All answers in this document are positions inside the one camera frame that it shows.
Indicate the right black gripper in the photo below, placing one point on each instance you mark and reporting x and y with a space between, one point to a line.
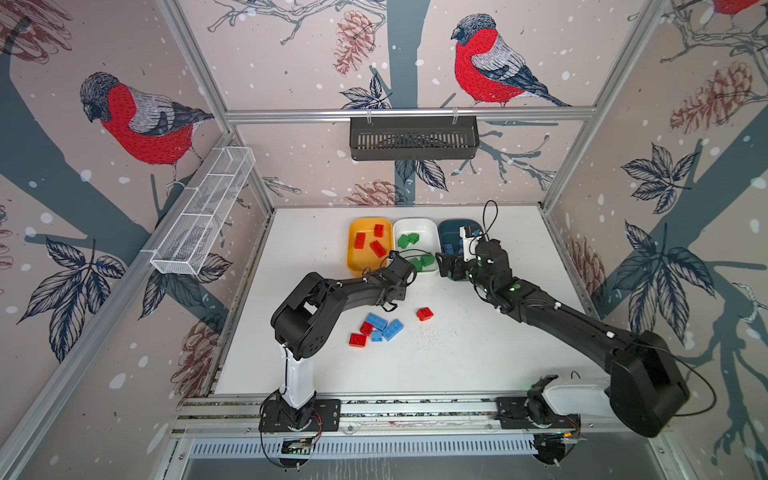
447 264

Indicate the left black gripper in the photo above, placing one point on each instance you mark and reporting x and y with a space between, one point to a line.
402 293

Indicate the red lego brick 2x4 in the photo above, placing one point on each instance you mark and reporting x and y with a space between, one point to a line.
378 249

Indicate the red lego brick single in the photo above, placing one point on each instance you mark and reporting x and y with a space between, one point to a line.
425 314

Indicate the blue large lego cluster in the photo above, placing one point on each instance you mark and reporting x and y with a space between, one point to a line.
389 329

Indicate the red small lego brick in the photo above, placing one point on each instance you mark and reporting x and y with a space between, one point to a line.
366 329

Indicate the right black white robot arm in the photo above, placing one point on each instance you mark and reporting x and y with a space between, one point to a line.
643 386

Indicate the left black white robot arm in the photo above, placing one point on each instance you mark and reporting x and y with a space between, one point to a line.
305 320

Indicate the white plastic bin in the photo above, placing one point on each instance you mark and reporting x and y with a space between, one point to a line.
428 243

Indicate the yellow plastic bin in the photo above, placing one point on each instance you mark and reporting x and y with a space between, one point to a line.
360 260

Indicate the dark teal plastic bin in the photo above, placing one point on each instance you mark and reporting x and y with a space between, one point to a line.
462 234

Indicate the black wire wall basket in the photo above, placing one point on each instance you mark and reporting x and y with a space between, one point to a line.
413 138

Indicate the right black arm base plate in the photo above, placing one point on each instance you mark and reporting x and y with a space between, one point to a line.
526 413

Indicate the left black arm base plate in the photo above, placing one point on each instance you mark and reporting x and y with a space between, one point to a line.
317 415

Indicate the white mesh wall shelf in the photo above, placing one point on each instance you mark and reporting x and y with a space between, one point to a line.
186 246

